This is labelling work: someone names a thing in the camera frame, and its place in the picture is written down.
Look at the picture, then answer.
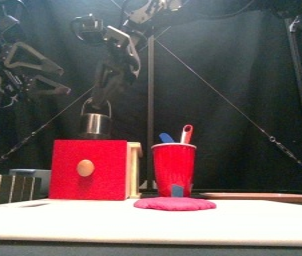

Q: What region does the steel pot with handle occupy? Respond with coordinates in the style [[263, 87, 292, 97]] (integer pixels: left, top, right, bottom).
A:
[[77, 97, 114, 141]]

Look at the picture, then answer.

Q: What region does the white cutting board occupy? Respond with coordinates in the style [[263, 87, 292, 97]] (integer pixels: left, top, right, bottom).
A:
[[0, 198, 302, 249]]

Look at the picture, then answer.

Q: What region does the plain diagonal brace cable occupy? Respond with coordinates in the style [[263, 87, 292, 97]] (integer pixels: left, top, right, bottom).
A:
[[0, 85, 94, 175]]

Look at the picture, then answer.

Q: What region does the blue tape piece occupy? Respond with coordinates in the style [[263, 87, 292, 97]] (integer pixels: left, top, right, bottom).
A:
[[169, 183, 185, 199]]

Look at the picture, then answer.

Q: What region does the red drawer with wooden knob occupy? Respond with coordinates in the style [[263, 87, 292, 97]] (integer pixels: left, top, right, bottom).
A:
[[48, 139, 129, 202]]

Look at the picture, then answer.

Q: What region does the red plastic cup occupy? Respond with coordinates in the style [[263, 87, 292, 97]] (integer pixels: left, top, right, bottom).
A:
[[149, 142, 197, 199]]

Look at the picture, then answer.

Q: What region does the wooden drawer cabinet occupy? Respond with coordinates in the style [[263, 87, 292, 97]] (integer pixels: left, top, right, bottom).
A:
[[125, 141, 144, 200]]

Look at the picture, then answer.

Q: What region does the diagonal cable with turnbuckle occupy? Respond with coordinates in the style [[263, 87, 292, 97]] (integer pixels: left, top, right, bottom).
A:
[[155, 39, 302, 183]]

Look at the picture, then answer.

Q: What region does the brown flat plate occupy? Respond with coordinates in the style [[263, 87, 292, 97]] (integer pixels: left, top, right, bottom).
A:
[[197, 191, 302, 205]]

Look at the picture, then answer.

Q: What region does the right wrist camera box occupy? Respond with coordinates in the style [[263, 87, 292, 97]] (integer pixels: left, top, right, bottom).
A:
[[69, 13, 108, 46]]

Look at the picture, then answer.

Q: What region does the pink flat dough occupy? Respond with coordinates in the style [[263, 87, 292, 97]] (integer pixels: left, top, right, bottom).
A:
[[132, 196, 217, 212]]

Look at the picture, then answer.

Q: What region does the thin vertical frame pole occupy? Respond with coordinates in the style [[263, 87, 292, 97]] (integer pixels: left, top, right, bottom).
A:
[[145, 34, 156, 192]]

